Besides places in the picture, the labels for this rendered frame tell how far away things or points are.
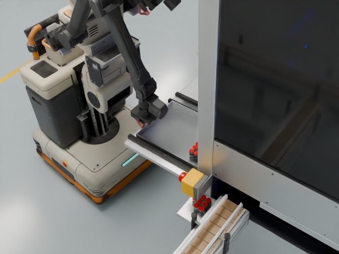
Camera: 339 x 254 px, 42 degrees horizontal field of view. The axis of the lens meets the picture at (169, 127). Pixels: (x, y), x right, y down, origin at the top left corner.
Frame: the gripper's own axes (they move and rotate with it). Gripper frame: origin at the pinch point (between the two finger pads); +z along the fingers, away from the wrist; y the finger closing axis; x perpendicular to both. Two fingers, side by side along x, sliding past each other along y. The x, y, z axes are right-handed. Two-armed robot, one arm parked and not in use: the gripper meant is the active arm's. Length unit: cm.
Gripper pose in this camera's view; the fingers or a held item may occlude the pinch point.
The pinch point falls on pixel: (143, 126)
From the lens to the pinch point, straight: 192.6
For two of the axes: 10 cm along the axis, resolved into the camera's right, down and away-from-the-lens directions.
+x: 6.1, -5.8, 5.5
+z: -1.1, 6.2, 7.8
